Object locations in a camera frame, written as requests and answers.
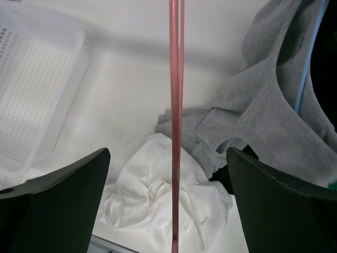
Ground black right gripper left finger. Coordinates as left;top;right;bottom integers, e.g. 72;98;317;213
1;148;110;252

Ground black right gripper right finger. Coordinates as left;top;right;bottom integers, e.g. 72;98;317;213
226;148;336;252

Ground white tank top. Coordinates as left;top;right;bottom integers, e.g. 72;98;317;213
97;133;233;252

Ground grey tank top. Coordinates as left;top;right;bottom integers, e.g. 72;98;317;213
154;0;337;182

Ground blue hanger of grey top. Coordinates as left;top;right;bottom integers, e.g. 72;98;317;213
294;0;329;114

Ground pink wire hanger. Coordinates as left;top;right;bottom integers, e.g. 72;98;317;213
169;1;185;253

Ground green tank top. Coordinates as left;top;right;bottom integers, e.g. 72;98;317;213
328;182;337;191

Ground white plastic basket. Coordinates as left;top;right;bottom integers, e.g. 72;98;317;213
1;1;89;177

